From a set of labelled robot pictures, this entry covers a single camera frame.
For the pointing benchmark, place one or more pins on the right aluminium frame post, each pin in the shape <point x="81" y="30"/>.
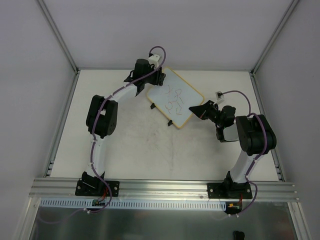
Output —
<point x="275" y="34"/>

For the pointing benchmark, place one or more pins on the black object on floor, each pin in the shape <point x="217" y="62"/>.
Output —
<point x="238" y="235"/>

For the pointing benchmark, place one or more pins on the yellow framed whiteboard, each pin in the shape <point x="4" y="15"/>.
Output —
<point x="174" y="98"/>

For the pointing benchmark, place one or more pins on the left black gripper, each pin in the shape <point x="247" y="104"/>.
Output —
<point x="155" y="79"/>

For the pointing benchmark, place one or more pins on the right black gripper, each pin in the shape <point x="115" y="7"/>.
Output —
<point x="207" y="110"/>

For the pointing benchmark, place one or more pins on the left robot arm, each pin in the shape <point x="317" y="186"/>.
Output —
<point x="101" y="121"/>

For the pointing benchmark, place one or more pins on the white slotted cable duct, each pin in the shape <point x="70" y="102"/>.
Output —
<point x="88" y="203"/>

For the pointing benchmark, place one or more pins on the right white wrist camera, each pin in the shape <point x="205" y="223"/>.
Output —
<point x="219" y="96"/>

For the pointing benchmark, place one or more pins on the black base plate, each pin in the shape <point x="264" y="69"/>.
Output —
<point x="97" y="188"/>
<point x="229" y="190"/>

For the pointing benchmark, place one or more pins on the left aluminium frame post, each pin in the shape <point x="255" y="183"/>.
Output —
<point x="57" y="34"/>

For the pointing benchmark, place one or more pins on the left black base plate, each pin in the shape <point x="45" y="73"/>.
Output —
<point x="97" y="188"/>

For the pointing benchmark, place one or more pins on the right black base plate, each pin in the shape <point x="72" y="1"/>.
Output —
<point x="229" y="190"/>

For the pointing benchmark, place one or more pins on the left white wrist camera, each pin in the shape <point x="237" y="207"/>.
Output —
<point x="154" y="60"/>

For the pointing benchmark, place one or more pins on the aluminium frame post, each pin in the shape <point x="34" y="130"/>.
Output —
<point x="275" y="34"/>
<point x="57" y="34"/>

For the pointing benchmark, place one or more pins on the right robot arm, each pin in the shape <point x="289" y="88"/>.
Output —
<point x="256" y="139"/>

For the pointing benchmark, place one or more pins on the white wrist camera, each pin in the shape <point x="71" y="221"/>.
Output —
<point x="219" y="96"/>
<point x="154" y="60"/>

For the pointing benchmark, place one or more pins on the aluminium front rail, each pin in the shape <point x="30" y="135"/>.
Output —
<point x="180" y="190"/>

